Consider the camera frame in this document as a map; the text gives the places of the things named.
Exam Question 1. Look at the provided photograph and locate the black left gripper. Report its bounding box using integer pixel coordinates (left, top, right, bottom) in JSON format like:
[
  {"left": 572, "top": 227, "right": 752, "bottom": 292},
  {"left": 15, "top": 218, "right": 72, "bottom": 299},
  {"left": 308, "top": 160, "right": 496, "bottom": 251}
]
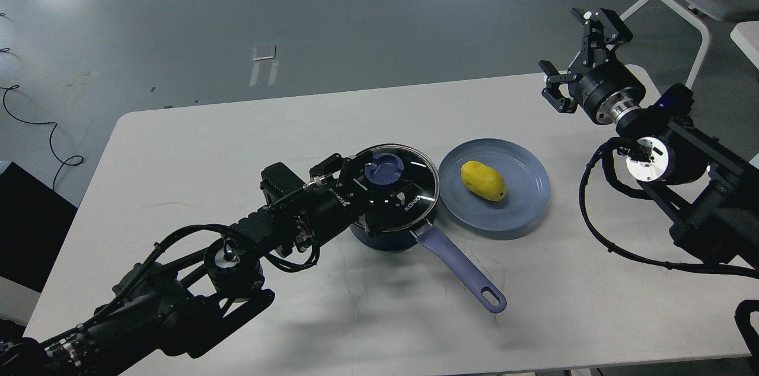
[{"left": 308, "top": 152, "right": 429, "bottom": 234}]

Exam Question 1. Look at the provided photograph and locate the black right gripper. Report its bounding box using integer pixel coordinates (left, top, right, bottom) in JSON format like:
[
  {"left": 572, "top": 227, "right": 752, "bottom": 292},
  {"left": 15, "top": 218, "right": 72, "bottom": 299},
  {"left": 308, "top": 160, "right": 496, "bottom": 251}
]
[{"left": 538, "top": 8, "right": 645, "bottom": 125}]

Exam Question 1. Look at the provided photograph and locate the glass pot lid blue knob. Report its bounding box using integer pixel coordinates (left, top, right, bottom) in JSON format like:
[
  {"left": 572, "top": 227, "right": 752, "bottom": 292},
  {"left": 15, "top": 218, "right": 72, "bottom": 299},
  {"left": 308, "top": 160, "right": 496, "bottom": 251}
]
[{"left": 350, "top": 144, "right": 441, "bottom": 232}]

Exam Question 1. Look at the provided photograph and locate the yellow potato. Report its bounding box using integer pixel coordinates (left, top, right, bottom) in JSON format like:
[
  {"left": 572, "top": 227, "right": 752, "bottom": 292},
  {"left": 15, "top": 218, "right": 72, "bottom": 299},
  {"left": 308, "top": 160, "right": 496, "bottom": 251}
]
[{"left": 459, "top": 160, "right": 509, "bottom": 202}]

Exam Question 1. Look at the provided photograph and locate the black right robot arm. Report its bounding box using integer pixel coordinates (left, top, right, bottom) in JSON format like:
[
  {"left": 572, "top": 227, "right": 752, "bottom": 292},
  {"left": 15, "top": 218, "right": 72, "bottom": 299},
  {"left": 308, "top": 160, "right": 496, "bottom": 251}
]
[{"left": 538, "top": 8, "right": 758, "bottom": 279}]

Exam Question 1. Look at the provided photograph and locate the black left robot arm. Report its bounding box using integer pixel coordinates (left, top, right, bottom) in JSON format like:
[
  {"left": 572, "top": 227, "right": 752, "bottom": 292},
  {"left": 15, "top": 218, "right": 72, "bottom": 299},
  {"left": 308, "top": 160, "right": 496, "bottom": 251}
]
[{"left": 2, "top": 145, "right": 439, "bottom": 375}]

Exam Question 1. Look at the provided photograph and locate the blue round plate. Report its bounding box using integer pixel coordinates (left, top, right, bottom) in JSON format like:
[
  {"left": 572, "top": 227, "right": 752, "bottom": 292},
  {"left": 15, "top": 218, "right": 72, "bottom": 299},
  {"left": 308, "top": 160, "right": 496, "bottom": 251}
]
[{"left": 438, "top": 138, "right": 550, "bottom": 238}]

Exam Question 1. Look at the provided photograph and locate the white table at right edge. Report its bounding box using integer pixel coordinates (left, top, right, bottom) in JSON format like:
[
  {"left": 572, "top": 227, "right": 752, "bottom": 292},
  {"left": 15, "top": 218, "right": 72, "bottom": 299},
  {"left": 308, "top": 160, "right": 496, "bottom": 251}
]
[{"left": 730, "top": 20, "right": 758, "bottom": 69}]

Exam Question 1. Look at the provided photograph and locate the black box at left edge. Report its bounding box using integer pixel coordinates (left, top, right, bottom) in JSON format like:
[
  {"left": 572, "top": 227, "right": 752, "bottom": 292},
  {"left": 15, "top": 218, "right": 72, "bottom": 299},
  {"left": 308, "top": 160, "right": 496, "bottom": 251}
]
[{"left": 1, "top": 161, "right": 78, "bottom": 292}]

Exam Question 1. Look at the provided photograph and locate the dark blue saucepan purple handle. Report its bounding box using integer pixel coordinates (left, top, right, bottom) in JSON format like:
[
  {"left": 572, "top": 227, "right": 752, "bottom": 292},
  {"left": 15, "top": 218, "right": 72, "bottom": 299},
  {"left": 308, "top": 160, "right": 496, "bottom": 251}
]
[{"left": 349, "top": 203, "right": 507, "bottom": 314}]

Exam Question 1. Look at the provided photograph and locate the black floor cable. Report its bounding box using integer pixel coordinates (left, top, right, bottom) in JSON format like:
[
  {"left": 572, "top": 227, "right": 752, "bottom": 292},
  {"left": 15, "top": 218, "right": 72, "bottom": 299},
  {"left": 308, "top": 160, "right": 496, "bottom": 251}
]
[{"left": 0, "top": 84, "right": 85, "bottom": 190}]

